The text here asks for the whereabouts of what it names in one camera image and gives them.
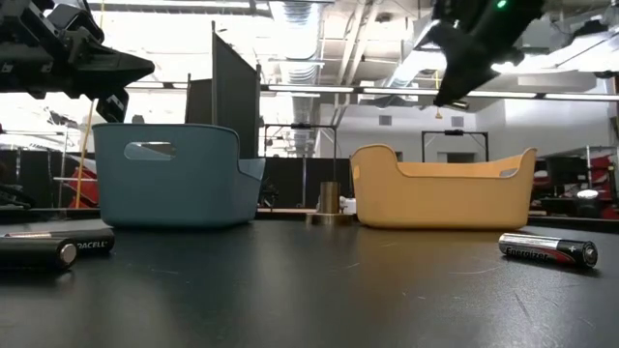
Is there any Energizer AA battery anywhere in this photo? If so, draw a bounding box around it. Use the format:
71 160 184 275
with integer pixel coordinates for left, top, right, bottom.
497 232 600 270

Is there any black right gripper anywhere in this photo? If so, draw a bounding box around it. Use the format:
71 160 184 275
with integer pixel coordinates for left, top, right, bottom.
427 0 547 108

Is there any dark partition panel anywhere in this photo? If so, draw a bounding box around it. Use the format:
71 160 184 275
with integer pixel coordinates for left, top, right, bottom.
185 20 263 160

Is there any red machine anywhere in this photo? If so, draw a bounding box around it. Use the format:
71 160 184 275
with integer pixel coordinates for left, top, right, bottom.
530 153 619 220
66 165 101 210

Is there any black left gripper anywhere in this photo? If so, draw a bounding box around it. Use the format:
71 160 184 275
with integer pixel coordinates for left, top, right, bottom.
0 0 157 125

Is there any brass post stand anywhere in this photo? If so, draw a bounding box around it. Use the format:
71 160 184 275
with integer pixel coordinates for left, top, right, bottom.
305 181 355 226

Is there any Duracell AA battery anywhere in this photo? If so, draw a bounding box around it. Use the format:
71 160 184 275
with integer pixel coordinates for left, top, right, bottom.
3 226 116 256

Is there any ceiling light strip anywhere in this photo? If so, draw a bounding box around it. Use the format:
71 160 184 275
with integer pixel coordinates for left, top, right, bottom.
260 84 619 102

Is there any black metal frame stand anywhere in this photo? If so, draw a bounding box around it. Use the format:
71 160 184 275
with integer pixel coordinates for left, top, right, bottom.
421 129 490 163
262 122 339 195

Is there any blue plastic bin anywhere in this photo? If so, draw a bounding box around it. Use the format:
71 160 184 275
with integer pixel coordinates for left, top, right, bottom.
92 122 267 229

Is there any silver ventilation duct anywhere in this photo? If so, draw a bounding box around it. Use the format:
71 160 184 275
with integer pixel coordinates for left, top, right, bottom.
282 0 323 157

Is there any black AA battery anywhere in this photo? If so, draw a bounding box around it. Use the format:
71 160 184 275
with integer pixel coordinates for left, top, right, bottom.
0 236 78 272

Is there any yellow plastic bin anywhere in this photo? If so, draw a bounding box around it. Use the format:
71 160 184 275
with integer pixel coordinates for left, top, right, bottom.
349 143 539 231

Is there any yellow pole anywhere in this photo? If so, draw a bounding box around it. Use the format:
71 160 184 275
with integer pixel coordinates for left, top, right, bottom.
74 100 97 210

